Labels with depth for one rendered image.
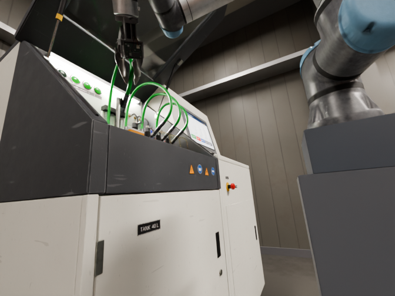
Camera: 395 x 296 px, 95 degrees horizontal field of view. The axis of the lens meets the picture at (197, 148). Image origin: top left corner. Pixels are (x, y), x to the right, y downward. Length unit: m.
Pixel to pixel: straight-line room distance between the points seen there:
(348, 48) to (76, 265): 0.64
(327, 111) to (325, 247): 0.29
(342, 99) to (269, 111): 2.23
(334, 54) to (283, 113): 2.23
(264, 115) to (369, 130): 2.28
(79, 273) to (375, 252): 0.51
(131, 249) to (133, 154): 0.22
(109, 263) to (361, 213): 0.48
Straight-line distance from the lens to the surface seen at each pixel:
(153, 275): 0.57
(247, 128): 2.71
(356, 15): 0.45
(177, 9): 0.75
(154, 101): 1.39
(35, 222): 0.61
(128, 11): 0.72
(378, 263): 0.46
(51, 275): 0.53
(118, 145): 0.48
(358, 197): 0.44
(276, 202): 2.55
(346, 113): 0.51
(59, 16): 0.99
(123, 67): 0.75
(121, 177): 0.47
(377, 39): 0.46
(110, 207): 0.45
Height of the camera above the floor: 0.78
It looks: 14 degrees up
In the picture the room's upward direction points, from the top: 4 degrees counter-clockwise
